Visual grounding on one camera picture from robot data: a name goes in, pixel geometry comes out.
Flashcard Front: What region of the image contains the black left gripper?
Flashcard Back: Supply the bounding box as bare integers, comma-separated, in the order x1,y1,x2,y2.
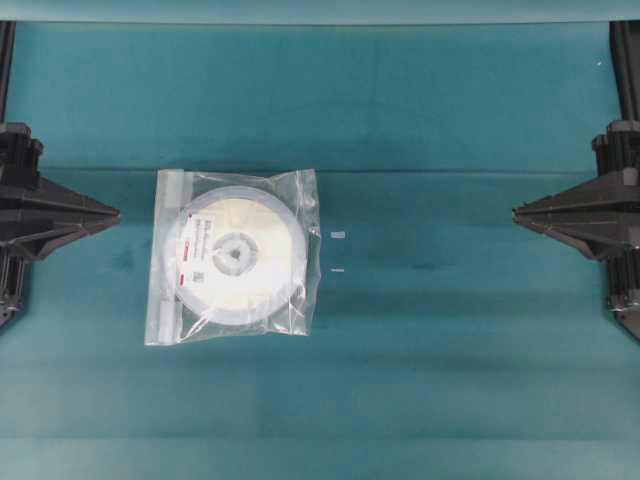
1,172,120,260

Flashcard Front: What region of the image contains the black left frame rail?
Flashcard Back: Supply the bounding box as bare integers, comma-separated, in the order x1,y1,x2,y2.
0,21,16,122

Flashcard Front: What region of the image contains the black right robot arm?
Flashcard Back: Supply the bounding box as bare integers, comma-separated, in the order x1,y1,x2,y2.
512,121,639,327

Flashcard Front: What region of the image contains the black frame rail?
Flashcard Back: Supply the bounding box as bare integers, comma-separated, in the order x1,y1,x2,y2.
0,21,16,122
609,20,640,121

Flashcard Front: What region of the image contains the teal table mat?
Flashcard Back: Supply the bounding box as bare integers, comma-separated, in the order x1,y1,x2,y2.
1,23,639,479

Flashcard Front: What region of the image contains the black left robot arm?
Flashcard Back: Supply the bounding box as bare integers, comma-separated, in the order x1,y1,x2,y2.
1,123,120,325

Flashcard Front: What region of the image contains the clear plastic zip bag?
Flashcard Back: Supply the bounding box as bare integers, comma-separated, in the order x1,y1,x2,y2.
144,169,321,346

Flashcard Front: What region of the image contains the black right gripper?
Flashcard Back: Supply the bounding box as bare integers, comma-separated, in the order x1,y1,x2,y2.
512,167,639,261

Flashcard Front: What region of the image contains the black right frame rail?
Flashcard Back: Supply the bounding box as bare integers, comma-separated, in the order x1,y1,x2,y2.
609,20,640,121

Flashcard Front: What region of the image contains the white component tape reel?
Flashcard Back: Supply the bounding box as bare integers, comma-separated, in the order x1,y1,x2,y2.
162,186,307,326

